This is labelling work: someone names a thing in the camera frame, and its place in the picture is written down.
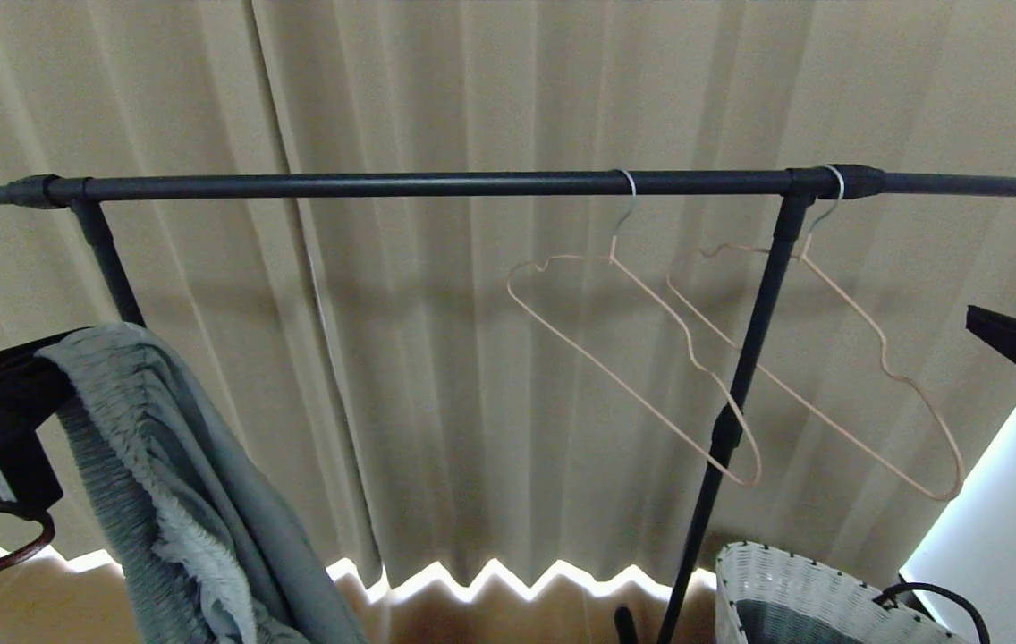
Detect pink clothes hanger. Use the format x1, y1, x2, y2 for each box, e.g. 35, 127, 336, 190
506, 168, 761, 488
667, 164, 965, 502

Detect pale grey shorts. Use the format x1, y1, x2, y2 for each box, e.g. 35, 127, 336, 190
36, 322, 366, 644

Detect black clothes rack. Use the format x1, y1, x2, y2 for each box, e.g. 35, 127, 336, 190
0, 164, 1016, 644

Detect white laundry basket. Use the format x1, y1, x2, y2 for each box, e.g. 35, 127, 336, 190
715, 541, 992, 644

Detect beige curtain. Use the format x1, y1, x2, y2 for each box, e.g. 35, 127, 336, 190
0, 0, 1016, 591

